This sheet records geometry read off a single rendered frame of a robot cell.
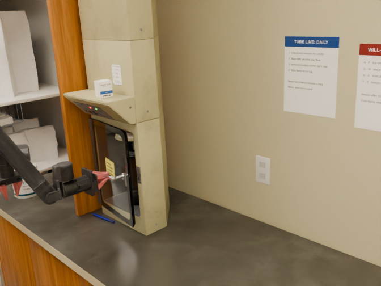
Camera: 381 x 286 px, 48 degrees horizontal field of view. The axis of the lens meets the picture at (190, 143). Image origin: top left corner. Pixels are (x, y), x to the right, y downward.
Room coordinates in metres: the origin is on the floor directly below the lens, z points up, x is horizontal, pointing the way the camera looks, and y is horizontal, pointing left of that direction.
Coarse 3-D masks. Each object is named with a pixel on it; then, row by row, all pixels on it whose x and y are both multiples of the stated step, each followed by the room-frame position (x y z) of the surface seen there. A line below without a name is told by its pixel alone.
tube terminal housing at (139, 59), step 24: (96, 48) 1.72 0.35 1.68; (120, 48) 1.60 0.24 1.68; (144, 48) 1.60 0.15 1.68; (96, 72) 1.73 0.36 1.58; (144, 72) 1.60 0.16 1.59; (144, 96) 1.59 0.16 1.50; (144, 120) 1.58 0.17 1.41; (144, 144) 1.58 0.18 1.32; (144, 168) 1.57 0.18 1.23; (144, 192) 1.56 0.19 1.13; (168, 192) 1.82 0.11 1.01; (144, 216) 1.56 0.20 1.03
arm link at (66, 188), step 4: (72, 180) 1.48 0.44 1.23; (60, 184) 1.45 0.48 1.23; (64, 184) 1.45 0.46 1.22; (68, 184) 1.45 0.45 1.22; (72, 184) 1.46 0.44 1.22; (76, 184) 1.47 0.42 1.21; (60, 188) 1.45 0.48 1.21; (64, 188) 1.44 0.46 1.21; (68, 188) 1.44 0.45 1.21; (72, 188) 1.45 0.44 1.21; (76, 188) 1.46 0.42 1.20; (64, 192) 1.44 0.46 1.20; (68, 192) 1.44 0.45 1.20; (72, 192) 1.45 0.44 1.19; (76, 192) 1.47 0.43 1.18; (64, 196) 1.44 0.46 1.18; (68, 196) 1.45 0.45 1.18
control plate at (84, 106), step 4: (80, 104) 1.68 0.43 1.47; (84, 104) 1.65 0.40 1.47; (84, 108) 1.70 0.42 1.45; (88, 108) 1.67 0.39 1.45; (92, 108) 1.63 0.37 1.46; (96, 108) 1.60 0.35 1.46; (100, 108) 1.57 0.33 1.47; (88, 112) 1.73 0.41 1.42; (92, 112) 1.69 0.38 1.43; (96, 112) 1.65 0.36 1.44; (100, 112) 1.62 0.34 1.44; (104, 112) 1.59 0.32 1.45; (104, 116) 1.64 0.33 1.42; (108, 116) 1.61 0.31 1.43
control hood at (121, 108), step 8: (72, 96) 1.66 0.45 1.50; (80, 96) 1.62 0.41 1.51; (88, 96) 1.61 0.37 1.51; (112, 96) 1.59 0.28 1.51; (120, 96) 1.58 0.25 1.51; (128, 96) 1.57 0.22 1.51; (88, 104) 1.62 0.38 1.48; (96, 104) 1.56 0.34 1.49; (104, 104) 1.50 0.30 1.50; (112, 104) 1.49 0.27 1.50; (120, 104) 1.51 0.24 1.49; (128, 104) 1.54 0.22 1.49; (112, 112) 1.53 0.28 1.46; (120, 112) 1.51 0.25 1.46; (128, 112) 1.54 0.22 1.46; (120, 120) 1.57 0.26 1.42; (128, 120) 1.53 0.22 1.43
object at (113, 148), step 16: (96, 128) 1.73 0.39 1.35; (112, 128) 1.61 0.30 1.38; (96, 144) 1.75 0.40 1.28; (112, 144) 1.62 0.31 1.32; (96, 160) 1.76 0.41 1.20; (112, 160) 1.63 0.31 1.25; (128, 160) 1.53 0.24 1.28; (128, 176) 1.53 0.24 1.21; (112, 192) 1.66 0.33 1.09; (128, 192) 1.54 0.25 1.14; (112, 208) 1.67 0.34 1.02; (128, 208) 1.55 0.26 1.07; (128, 224) 1.56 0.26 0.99
